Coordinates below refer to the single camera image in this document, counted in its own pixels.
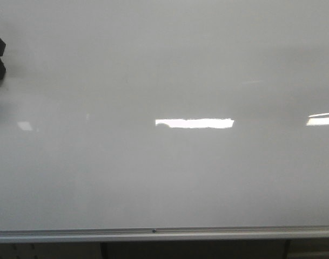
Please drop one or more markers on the white whiteboard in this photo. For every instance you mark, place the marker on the white whiteboard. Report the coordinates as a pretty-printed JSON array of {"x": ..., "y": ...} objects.
[{"x": 163, "y": 114}]

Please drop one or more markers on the aluminium whiteboard tray rail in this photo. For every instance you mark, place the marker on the aluminium whiteboard tray rail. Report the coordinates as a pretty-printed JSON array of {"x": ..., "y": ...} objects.
[{"x": 163, "y": 234}]

